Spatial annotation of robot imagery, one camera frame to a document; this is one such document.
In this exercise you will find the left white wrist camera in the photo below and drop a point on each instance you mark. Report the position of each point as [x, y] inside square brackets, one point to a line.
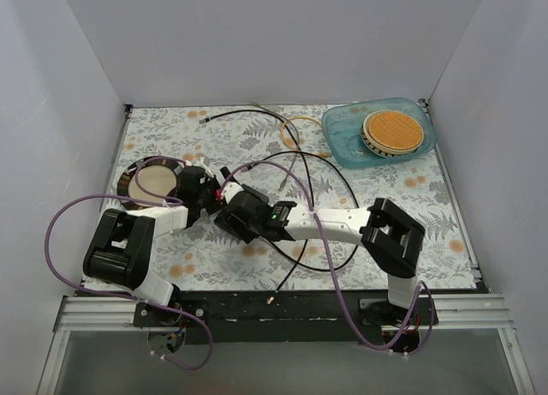
[202, 162]

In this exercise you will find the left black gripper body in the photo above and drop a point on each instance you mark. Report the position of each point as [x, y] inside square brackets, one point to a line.
[205, 189]

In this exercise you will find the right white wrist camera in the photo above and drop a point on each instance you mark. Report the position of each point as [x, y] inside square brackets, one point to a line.
[229, 191]

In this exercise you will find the floral tablecloth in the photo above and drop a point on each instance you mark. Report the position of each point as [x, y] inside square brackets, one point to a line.
[207, 258]

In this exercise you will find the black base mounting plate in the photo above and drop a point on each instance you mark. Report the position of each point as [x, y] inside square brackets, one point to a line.
[294, 316]

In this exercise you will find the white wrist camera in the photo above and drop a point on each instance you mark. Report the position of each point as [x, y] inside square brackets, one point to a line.
[229, 191]
[202, 162]

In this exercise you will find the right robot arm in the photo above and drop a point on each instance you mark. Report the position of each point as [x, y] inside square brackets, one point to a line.
[390, 236]

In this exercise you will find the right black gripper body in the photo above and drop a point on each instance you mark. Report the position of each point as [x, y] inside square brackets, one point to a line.
[234, 215]

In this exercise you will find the teal plastic tray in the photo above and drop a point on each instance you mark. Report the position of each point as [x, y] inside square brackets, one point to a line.
[342, 127]

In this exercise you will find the black rimmed plate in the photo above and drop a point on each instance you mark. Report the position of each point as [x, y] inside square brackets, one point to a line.
[159, 176]

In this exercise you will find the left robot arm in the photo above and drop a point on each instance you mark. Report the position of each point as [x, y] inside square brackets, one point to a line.
[122, 245]

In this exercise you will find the aluminium frame rail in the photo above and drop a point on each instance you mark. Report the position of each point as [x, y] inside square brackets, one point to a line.
[110, 314]

